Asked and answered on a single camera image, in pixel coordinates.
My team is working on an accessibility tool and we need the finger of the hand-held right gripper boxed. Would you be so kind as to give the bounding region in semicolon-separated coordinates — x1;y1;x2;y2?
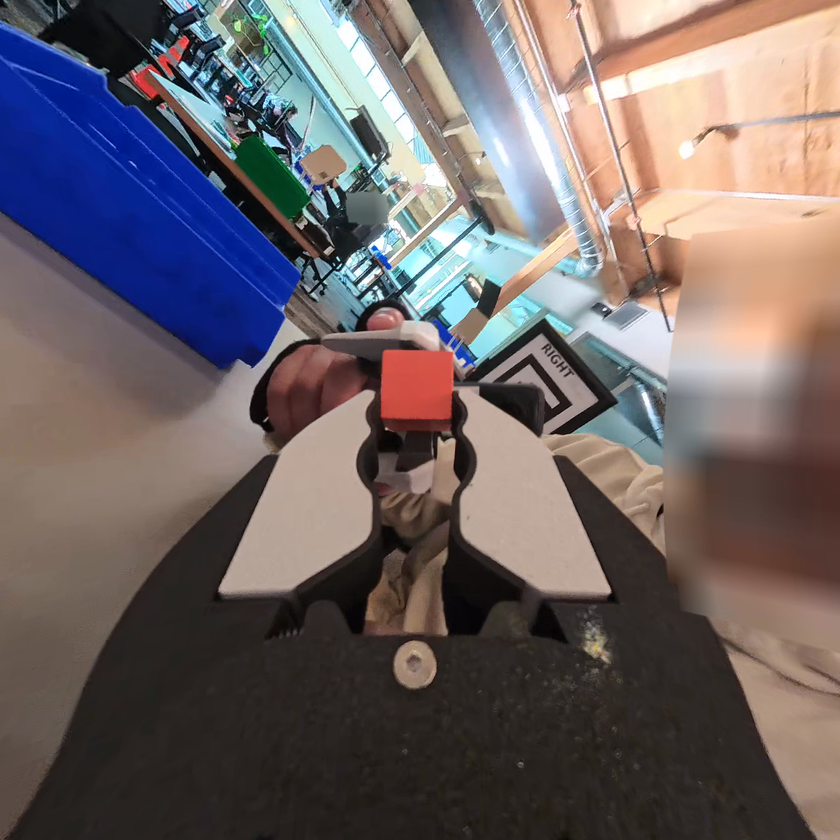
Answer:
320;319;442;370
376;448;438;495

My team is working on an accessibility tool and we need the person's right forearm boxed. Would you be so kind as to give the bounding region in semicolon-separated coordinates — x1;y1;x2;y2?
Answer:
381;489;455;547

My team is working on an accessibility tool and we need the blue plastic bin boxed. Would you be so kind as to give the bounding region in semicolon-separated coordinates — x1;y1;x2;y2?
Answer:
0;21;304;370

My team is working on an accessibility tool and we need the hanging black monitor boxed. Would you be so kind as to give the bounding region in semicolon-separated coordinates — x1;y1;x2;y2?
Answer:
348;107;392;163

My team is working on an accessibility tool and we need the silver ventilation duct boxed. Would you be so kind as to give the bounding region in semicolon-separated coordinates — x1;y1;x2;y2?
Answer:
420;0;606;278

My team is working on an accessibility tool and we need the person's right hand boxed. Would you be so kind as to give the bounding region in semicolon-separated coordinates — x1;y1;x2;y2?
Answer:
252;305;409;455

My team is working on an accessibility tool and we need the green plastic crate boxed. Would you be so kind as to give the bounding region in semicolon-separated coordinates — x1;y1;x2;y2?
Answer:
234;133;312;222

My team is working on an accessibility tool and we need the black floor lamp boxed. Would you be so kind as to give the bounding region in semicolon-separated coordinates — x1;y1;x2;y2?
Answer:
392;215;497;298

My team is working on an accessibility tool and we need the wooden desk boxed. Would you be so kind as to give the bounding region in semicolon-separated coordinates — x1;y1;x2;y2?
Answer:
143;67;330;261

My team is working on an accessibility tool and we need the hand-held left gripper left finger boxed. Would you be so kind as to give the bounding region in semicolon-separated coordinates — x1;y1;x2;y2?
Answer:
218;387;385;634

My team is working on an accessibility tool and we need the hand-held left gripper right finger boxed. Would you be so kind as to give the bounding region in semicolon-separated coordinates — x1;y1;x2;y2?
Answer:
448;388;616;635

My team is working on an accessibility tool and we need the cardboard box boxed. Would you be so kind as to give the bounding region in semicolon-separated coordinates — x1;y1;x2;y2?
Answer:
299;144;347;189

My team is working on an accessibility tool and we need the large red wooden cube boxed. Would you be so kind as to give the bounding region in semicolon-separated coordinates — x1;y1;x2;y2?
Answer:
381;350;455;421

